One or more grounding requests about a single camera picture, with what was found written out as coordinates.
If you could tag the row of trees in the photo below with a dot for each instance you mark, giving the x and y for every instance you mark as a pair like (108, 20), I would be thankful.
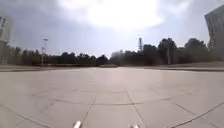
(126, 56)

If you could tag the beige paved plaza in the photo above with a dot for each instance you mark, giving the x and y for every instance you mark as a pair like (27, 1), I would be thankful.
(113, 90)

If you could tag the lattice tower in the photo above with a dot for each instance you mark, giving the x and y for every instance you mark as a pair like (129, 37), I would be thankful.
(140, 43)

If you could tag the robot's own part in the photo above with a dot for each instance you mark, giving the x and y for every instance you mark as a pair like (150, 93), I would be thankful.
(134, 126)
(77, 125)

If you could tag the lamp pole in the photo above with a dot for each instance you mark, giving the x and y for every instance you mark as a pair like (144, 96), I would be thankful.
(44, 51)

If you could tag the grey tall building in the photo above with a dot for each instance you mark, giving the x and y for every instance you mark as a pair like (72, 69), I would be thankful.
(216, 28)

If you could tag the pale building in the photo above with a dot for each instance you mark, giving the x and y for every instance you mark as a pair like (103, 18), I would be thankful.
(4, 36)

